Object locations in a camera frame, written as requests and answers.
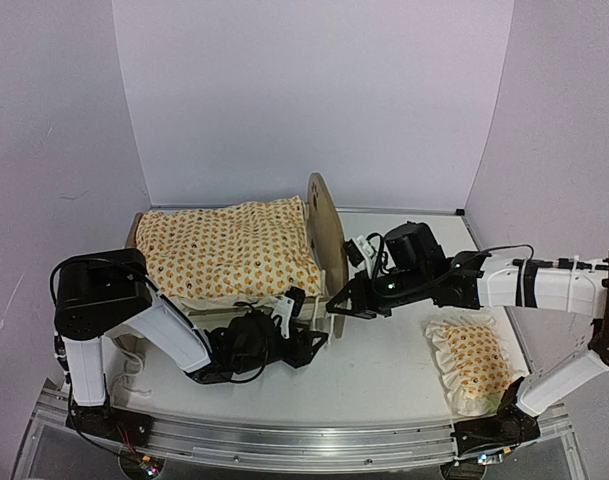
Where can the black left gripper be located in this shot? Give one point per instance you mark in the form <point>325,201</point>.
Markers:
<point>305,338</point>

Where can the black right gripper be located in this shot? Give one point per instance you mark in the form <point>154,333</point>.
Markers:
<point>360,297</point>

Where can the wooden pet bed frame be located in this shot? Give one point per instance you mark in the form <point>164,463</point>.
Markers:
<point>326,237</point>

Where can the duck print ruffled cushion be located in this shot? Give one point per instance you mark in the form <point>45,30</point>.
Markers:
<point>250,251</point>

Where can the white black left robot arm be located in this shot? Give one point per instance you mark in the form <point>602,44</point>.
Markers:
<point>96,293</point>

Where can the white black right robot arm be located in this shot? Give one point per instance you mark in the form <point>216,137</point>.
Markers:
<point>567,285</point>

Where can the small duck print pillow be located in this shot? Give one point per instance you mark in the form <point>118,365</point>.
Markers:
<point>473,360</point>

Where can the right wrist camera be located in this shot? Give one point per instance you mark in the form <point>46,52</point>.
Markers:
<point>361,254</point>

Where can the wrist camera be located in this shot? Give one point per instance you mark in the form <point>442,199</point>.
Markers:
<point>287,307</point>
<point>361,254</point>

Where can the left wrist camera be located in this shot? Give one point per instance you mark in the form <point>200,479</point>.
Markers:
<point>287,307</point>

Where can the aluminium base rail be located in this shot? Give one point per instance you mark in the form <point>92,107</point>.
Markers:
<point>50,449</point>

